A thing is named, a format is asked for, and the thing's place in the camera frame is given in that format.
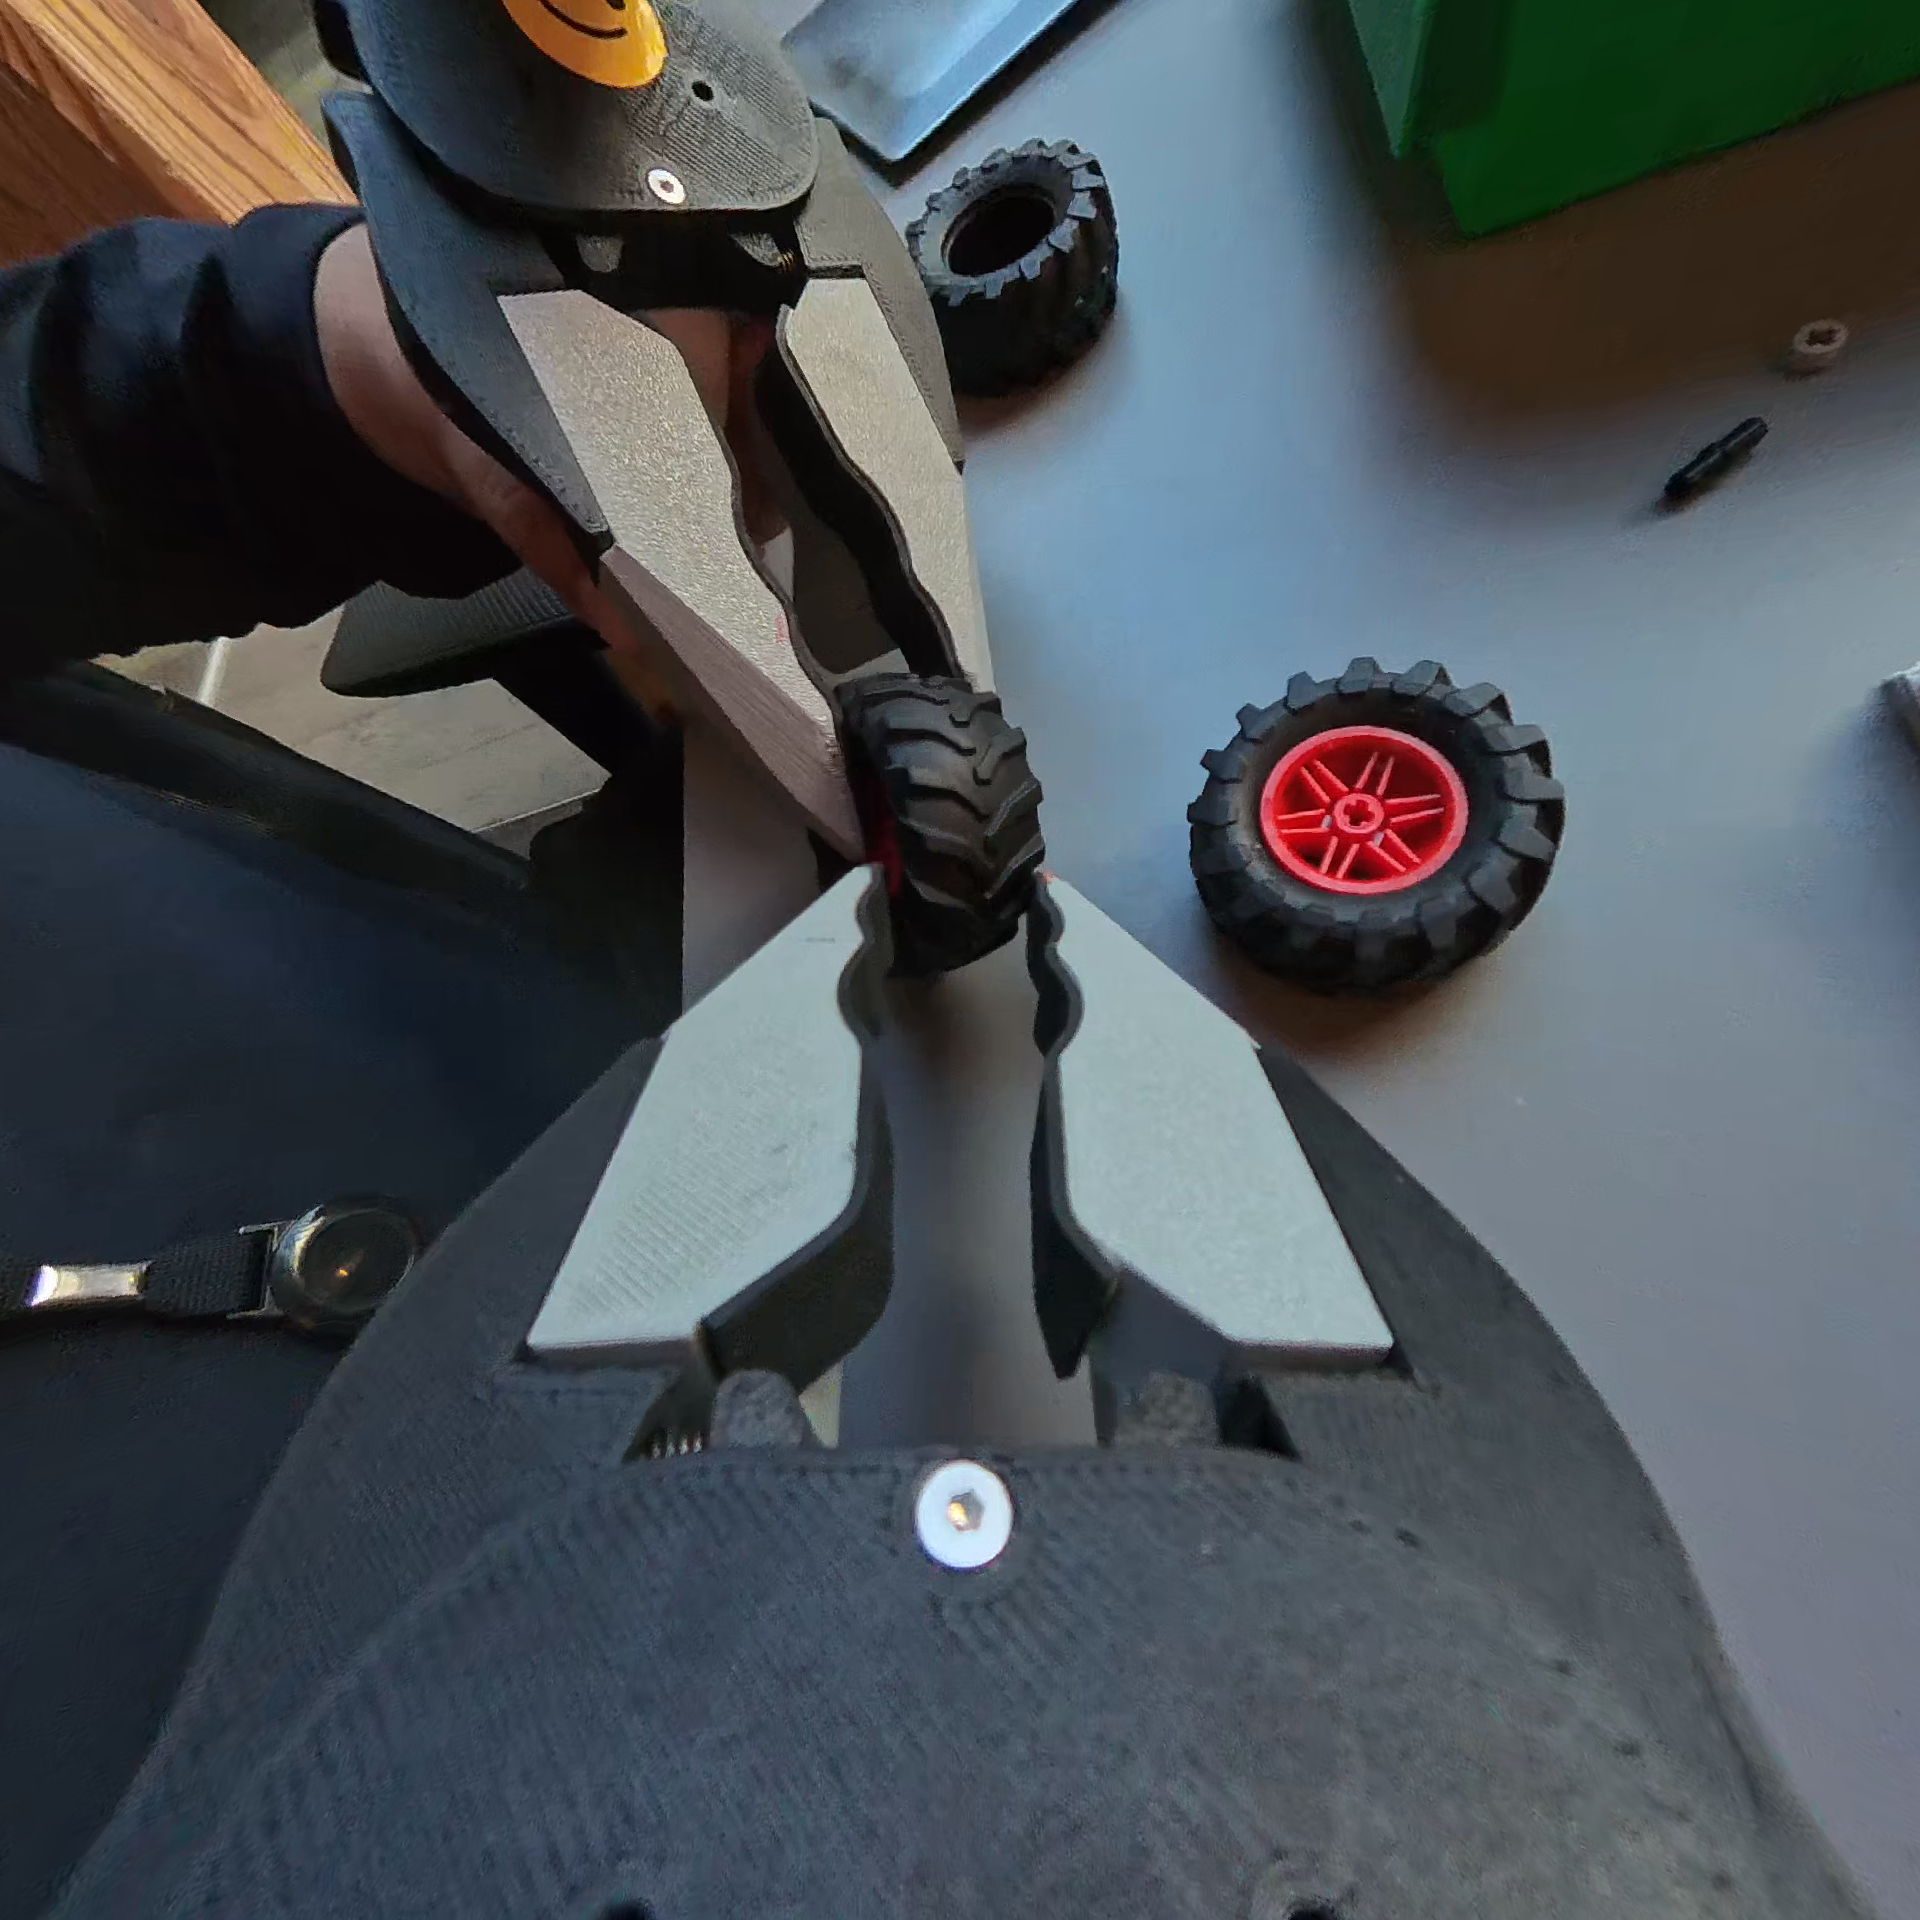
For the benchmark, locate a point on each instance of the green plastic bin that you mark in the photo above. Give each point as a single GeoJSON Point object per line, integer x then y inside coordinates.
{"type": "Point", "coordinates": [1650, 89]}

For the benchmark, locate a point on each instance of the person's left forearm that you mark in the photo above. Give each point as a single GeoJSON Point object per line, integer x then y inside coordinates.
{"type": "Point", "coordinates": [150, 450]}

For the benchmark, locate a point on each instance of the red toy wheel rim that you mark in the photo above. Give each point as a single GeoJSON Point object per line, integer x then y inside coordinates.
{"type": "Point", "coordinates": [1320, 779]}
{"type": "Point", "coordinates": [884, 866]}

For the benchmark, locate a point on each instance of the grey flat panel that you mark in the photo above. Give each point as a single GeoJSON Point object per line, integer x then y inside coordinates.
{"type": "Point", "coordinates": [916, 67]}

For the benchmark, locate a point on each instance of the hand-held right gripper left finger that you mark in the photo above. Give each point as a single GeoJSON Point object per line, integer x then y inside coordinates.
{"type": "Point", "coordinates": [720, 1171]}

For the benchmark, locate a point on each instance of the small beige round bush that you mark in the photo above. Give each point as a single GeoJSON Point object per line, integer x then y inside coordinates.
{"type": "Point", "coordinates": [1818, 346]}

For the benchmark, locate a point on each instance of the person's left hand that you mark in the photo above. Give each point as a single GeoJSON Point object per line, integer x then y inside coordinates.
{"type": "Point", "coordinates": [434, 434]}

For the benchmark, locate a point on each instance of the black rubber toy tire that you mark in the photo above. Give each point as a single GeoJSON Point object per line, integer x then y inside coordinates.
{"type": "Point", "coordinates": [1050, 322]}
{"type": "Point", "coordinates": [954, 810]}
{"type": "Point", "coordinates": [1501, 907]}

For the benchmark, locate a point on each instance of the wooden beam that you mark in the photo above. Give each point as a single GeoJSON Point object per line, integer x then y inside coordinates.
{"type": "Point", "coordinates": [119, 105]}

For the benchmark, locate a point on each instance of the white instruction booklet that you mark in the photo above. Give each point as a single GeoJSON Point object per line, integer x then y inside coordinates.
{"type": "Point", "coordinates": [1910, 705]}

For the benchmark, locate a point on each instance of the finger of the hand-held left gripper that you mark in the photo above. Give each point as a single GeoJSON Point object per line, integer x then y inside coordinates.
{"type": "Point", "coordinates": [661, 481]}
{"type": "Point", "coordinates": [885, 434]}

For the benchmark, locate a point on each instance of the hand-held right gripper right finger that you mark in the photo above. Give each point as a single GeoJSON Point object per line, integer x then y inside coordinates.
{"type": "Point", "coordinates": [1200, 1184]}

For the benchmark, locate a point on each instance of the small black connector pin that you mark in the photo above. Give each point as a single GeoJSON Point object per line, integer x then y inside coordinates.
{"type": "Point", "coordinates": [1713, 461]}

